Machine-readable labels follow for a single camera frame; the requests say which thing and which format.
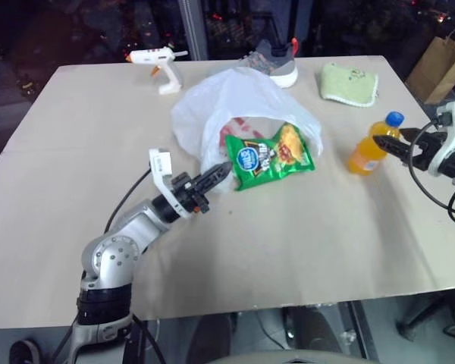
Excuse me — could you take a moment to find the green snack bag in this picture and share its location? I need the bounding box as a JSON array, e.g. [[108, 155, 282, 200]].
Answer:
[[224, 121, 316, 193]]

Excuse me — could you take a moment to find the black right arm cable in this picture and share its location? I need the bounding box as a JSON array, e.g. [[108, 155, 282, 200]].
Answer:
[[406, 119, 455, 228]]

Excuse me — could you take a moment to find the orange juice bottle blue cap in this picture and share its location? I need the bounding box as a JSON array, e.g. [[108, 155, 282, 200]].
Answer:
[[347, 111, 405, 175]]

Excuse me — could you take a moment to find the gray sneaker white sole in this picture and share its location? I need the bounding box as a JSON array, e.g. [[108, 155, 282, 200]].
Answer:
[[234, 37, 300, 89]]

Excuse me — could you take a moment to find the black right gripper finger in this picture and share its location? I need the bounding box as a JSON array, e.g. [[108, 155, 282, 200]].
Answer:
[[372, 134, 415, 163], [398, 127, 428, 145]]

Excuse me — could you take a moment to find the white plastic bag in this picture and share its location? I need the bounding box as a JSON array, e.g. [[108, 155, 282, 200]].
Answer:
[[169, 69, 323, 195]]

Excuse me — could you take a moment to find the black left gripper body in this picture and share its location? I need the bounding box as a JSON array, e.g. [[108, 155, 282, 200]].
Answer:
[[170, 172, 213, 215]]

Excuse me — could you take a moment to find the green cloth white trim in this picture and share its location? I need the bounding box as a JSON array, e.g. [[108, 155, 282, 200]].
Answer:
[[320, 61, 380, 108]]

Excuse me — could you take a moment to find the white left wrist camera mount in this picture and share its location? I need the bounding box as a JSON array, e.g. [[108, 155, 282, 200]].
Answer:
[[148, 148, 190, 220]]

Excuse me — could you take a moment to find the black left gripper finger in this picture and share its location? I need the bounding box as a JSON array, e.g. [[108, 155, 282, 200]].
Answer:
[[202, 171, 232, 196], [196, 162, 233, 187]]

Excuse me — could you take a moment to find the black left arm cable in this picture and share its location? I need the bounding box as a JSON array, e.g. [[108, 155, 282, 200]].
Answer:
[[104, 166, 155, 234]]

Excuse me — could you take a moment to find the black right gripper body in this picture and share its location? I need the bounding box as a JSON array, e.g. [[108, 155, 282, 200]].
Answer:
[[401, 130, 450, 171]]

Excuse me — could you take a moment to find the brown paper bag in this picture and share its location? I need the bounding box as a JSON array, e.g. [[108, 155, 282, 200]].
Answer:
[[404, 25, 455, 105]]

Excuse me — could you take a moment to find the white hot glue gun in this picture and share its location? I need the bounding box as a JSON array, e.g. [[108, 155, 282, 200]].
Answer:
[[124, 46, 190, 96]]

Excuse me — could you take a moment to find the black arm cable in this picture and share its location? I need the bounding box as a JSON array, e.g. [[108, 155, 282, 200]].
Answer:
[[406, 119, 455, 228], [104, 166, 155, 234]]

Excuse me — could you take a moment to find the gray table leg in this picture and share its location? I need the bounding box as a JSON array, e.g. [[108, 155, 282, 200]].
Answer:
[[347, 300, 371, 359]]

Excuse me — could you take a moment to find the dark rounded shape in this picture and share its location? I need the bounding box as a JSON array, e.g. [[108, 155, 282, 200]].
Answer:
[[284, 305, 344, 356], [8, 338, 43, 364]]

